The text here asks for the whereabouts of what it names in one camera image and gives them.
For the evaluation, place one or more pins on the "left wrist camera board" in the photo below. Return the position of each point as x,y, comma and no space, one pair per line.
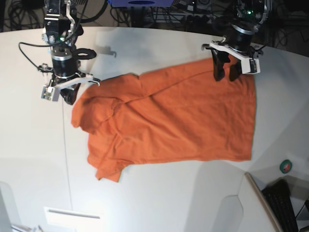
250,66

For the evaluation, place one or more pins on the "black keyboard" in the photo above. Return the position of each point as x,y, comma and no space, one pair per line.
278,198

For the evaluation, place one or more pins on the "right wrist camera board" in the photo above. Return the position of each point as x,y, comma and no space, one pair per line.
50,93

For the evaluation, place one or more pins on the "green tape roll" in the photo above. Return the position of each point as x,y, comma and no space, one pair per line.
286,166

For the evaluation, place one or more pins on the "orange t-shirt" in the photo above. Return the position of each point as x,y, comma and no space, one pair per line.
173,114

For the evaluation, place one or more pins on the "blue box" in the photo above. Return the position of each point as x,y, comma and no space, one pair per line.
140,3

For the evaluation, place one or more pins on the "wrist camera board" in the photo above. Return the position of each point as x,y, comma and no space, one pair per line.
250,66
50,93

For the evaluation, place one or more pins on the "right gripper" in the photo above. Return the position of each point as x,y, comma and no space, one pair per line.
66,75

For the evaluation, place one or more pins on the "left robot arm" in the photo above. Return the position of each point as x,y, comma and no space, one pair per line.
250,12

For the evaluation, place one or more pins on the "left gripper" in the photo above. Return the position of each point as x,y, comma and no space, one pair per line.
236,41

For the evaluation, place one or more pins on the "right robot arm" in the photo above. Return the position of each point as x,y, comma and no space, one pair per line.
62,27

